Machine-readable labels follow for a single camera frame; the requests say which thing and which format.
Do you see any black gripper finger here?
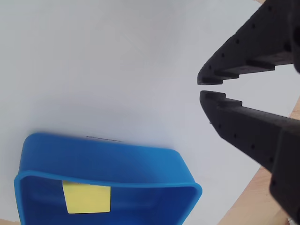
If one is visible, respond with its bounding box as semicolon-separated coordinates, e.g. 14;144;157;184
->
197;0;300;85
199;90;300;225

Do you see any yellow cube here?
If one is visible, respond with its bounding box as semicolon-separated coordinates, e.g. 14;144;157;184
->
62;180;111;214

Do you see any blue rectangular plastic bin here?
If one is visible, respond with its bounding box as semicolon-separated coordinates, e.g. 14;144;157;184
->
13;132;203;225

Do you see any white paper sheet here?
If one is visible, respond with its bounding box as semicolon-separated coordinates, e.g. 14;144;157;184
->
0;0;300;225

